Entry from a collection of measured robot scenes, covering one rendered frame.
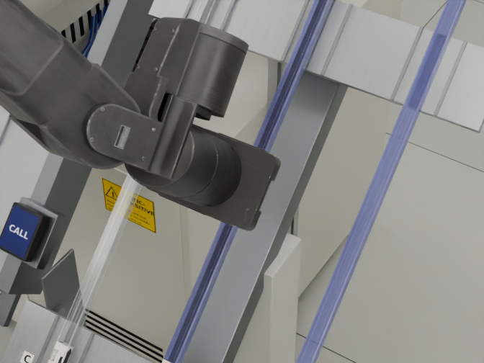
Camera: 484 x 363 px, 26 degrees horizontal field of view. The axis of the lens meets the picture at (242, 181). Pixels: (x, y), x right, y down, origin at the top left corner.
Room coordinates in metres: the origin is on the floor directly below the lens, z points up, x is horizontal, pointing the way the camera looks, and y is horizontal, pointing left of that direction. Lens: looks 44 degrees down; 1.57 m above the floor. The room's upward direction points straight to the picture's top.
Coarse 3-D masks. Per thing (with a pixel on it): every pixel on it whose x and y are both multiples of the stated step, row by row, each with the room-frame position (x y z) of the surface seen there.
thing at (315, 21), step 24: (312, 24) 0.78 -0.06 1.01; (312, 48) 0.77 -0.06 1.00; (288, 72) 0.75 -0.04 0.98; (288, 96) 0.73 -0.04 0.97; (264, 120) 0.72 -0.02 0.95; (264, 144) 0.70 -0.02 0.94; (216, 240) 0.64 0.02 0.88; (216, 264) 0.62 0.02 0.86; (192, 312) 0.60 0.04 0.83; (168, 360) 0.57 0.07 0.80
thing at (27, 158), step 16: (0, 112) 0.87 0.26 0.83; (0, 128) 0.86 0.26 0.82; (16, 128) 0.85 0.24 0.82; (0, 144) 0.85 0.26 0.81; (16, 144) 0.84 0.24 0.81; (32, 144) 0.84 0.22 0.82; (0, 160) 0.83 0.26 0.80; (16, 160) 0.83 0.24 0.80; (32, 160) 0.82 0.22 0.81; (0, 176) 0.82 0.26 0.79; (16, 176) 0.81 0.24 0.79; (32, 176) 0.81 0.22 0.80; (0, 192) 0.81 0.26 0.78; (16, 192) 0.80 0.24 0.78; (0, 208) 0.79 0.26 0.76; (0, 224) 0.78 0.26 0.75; (0, 256) 0.75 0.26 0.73
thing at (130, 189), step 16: (208, 0) 0.83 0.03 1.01; (208, 16) 0.82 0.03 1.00; (128, 176) 0.71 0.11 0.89; (128, 192) 0.70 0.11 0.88; (128, 208) 0.69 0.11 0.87; (112, 224) 0.68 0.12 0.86; (112, 240) 0.67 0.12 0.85; (96, 256) 0.66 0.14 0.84; (96, 272) 0.65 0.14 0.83; (80, 288) 0.64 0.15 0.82; (96, 288) 0.64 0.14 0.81; (80, 304) 0.63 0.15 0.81; (80, 320) 0.61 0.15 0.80; (64, 336) 0.60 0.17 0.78
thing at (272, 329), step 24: (288, 240) 0.71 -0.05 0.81; (288, 264) 0.69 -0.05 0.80; (264, 288) 0.66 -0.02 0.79; (288, 288) 0.69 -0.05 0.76; (264, 312) 0.66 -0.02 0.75; (288, 312) 0.69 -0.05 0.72; (264, 336) 0.66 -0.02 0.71; (288, 336) 0.69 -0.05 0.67; (240, 360) 0.68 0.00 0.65; (264, 360) 0.66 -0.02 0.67; (288, 360) 0.69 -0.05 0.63
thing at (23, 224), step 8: (16, 208) 0.75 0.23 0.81; (16, 216) 0.74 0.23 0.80; (24, 216) 0.74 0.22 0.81; (32, 216) 0.74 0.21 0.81; (8, 224) 0.74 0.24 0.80; (16, 224) 0.74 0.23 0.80; (24, 224) 0.73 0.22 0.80; (32, 224) 0.73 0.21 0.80; (8, 232) 0.73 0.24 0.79; (16, 232) 0.73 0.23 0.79; (24, 232) 0.73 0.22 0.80; (32, 232) 0.73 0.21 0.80; (0, 240) 0.73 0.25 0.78; (8, 240) 0.73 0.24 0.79; (16, 240) 0.72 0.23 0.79; (24, 240) 0.72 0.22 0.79; (8, 248) 0.72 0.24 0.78; (16, 248) 0.72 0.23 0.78; (24, 248) 0.72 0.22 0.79
